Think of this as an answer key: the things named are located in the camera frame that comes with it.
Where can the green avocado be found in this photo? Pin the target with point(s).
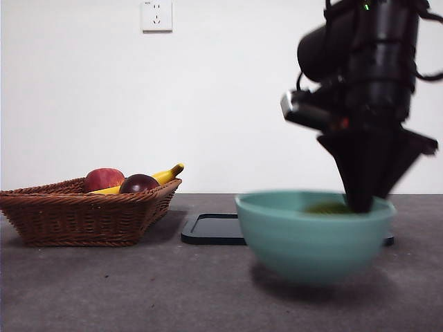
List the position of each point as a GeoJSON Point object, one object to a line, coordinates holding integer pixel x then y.
{"type": "Point", "coordinates": [327, 208]}

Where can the dark red plum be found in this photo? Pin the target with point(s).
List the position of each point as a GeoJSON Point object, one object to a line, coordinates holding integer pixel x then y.
{"type": "Point", "coordinates": [138, 184]}

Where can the dark rectangular tray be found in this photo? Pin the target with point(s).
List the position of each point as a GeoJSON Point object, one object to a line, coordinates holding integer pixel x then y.
{"type": "Point", "coordinates": [211, 230]}

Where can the red yellow apple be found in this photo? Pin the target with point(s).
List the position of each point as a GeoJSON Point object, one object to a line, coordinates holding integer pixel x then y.
{"type": "Point", "coordinates": [104, 178]}

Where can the white wall socket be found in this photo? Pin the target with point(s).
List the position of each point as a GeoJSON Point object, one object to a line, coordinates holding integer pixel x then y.
{"type": "Point", "coordinates": [156, 16]}

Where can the yellow banana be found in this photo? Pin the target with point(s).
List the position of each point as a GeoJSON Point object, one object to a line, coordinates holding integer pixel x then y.
{"type": "Point", "coordinates": [167, 174]}

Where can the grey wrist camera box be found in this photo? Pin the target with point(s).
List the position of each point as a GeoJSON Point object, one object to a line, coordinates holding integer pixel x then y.
{"type": "Point", "coordinates": [304, 109]}

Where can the teal bowl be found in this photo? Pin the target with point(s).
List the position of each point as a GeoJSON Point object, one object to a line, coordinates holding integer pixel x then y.
{"type": "Point", "coordinates": [311, 249]}

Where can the brown wicker basket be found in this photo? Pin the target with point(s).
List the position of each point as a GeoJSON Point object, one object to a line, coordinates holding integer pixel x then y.
{"type": "Point", "coordinates": [76, 221]}

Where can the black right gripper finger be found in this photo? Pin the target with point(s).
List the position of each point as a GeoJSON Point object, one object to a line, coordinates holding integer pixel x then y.
{"type": "Point", "coordinates": [361, 166]}
{"type": "Point", "coordinates": [408, 152]}

